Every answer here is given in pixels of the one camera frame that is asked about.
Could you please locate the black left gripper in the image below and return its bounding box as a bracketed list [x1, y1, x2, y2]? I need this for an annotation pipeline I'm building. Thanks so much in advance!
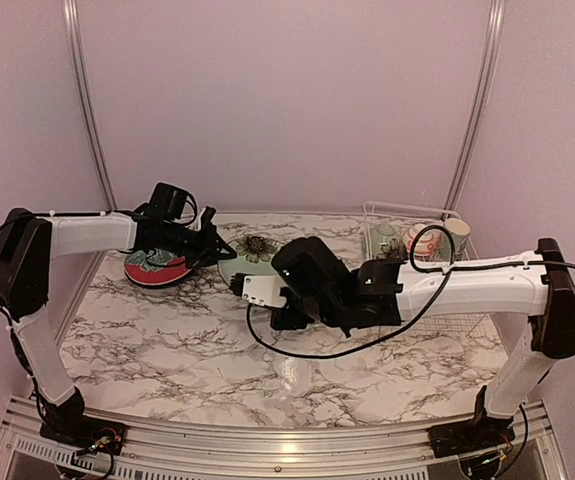
[161, 219, 236, 269]

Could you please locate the pale green flower plate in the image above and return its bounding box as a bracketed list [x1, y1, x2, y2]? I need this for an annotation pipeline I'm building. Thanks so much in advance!
[217, 234, 284, 289]

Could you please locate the red green leaf plate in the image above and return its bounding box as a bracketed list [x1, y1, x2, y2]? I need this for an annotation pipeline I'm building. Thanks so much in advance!
[123, 249, 191, 289]

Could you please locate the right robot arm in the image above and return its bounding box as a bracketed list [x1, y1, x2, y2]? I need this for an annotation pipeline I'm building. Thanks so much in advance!
[244, 237, 575, 448]

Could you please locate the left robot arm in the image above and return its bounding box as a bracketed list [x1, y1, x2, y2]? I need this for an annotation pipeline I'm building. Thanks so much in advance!
[0, 207, 237, 407]

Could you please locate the pale green flower bowl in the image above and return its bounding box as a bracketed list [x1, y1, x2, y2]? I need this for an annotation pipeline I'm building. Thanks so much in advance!
[368, 223, 404, 259]

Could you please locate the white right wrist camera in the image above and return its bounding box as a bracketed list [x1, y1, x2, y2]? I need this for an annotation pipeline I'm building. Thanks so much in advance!
[229, 273, 287, 308]

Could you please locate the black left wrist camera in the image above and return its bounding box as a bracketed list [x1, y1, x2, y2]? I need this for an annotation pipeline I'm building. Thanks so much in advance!
[146, 182, 197, 225]

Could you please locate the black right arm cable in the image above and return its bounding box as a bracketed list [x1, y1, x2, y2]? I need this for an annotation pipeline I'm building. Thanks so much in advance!
[245, 223, 575, 359]

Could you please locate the white wire dish rack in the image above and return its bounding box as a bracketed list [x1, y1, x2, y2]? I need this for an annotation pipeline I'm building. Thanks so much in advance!
[361, 200, 503, 346]

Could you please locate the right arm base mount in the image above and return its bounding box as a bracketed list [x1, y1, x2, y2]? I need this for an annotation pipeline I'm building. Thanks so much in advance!
[428, 387, 515, 458]

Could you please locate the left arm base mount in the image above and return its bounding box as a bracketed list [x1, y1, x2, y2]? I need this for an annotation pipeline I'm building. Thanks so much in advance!
[37, 389, 127, 455]

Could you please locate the aluminium left corner post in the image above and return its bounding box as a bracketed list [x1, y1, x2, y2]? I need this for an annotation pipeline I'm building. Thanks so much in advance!
[63, 0, 117, 209]

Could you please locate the aluminium corner post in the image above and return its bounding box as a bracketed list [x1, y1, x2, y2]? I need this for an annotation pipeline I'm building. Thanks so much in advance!
[63, 0, 117, 209]
[443, 0, 507, 210]

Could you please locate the aluminium front frame rail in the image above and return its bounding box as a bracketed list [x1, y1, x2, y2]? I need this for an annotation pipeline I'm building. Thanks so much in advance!
[0, 394, 571, 480]

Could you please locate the aluminium right corner post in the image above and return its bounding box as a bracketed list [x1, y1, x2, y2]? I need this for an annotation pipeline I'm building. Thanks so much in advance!
[443, 0, 507, 210]

